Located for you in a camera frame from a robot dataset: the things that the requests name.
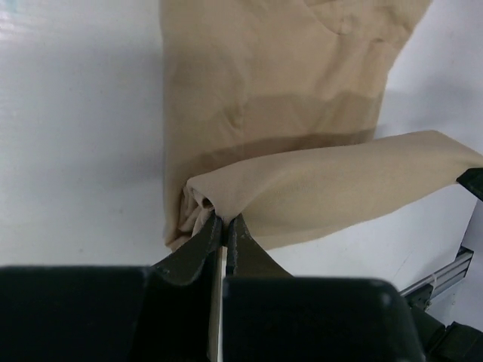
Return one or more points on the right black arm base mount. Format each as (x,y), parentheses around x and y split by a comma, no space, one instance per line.
(453,343)

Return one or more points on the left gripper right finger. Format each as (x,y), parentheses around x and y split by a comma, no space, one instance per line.
(270,315)

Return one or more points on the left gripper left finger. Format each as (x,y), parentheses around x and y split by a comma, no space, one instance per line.
(163,312)

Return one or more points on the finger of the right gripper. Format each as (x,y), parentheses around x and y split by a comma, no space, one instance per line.
(472,181)

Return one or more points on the beige t shirt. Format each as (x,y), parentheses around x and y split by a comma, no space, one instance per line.
(270,109)

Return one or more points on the aluminium frame rail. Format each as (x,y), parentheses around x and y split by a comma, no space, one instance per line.
(437,271)

